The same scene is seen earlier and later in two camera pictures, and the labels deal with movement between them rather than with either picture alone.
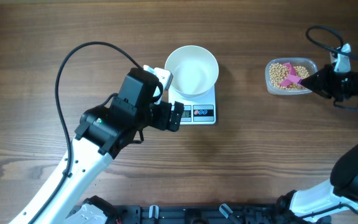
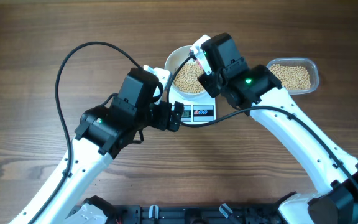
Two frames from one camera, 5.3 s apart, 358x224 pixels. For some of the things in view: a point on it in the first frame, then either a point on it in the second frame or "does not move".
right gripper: x=322 y=86 to x=208 y=86
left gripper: x=163 y=123 does not move
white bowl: x=194 y=69 does not move
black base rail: x=222 y=214 does not move
